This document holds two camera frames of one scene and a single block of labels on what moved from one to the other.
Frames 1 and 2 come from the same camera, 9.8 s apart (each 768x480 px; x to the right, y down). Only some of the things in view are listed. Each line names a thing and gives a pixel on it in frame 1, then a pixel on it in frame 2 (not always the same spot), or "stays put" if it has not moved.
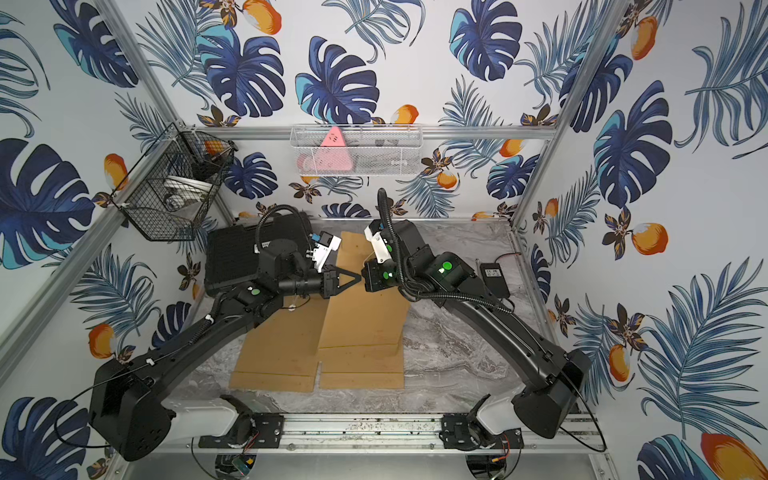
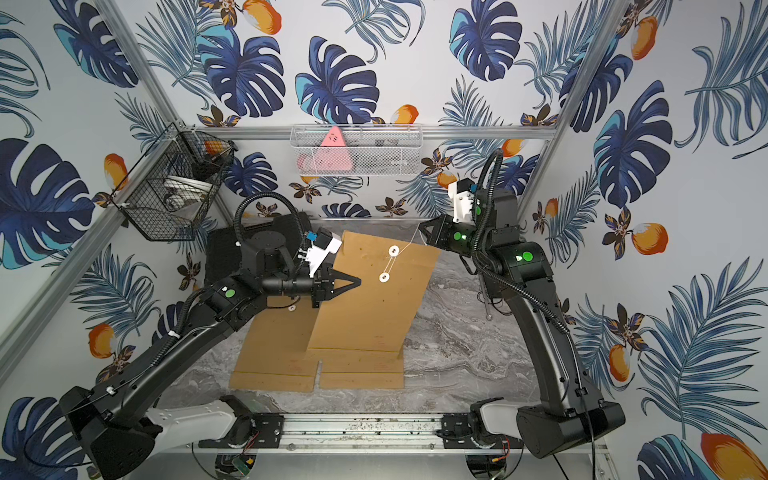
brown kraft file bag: [283, 352] stays put
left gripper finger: [356, 277] stays put
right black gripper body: [381, 276] → [458, 238]
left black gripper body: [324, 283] stays put
